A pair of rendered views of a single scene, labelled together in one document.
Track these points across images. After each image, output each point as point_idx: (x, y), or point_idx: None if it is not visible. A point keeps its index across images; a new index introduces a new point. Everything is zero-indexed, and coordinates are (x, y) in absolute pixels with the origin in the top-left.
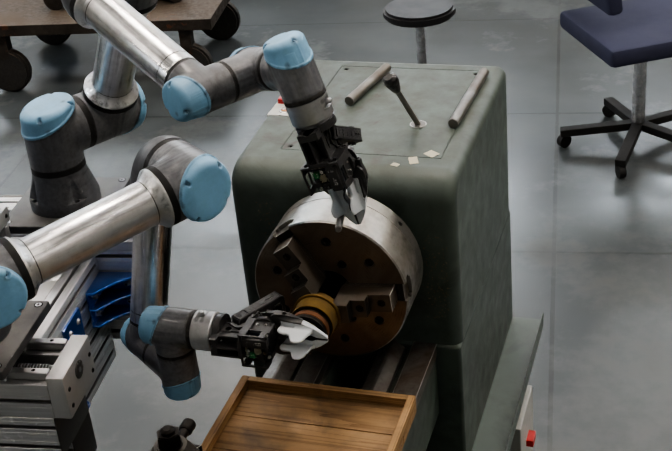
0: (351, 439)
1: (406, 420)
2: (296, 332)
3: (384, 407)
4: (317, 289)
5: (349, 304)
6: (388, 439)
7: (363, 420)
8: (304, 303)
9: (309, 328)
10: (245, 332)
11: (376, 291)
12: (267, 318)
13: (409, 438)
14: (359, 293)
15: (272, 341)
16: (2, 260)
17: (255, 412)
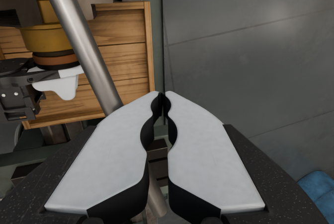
0: (116, 55)
1: (151, 33)
2: (60, 85)
3: (125, 12)
4: (35, 3)
5: (92, 6)
6: (141, 47)
7: (116, 32)
8: (40, 45)
9: (72, 76)
10: (4, 117)
11: None
12: (10, 85)
13: None
14: None
15: (31, 84)
16: None
17: (22, 46)
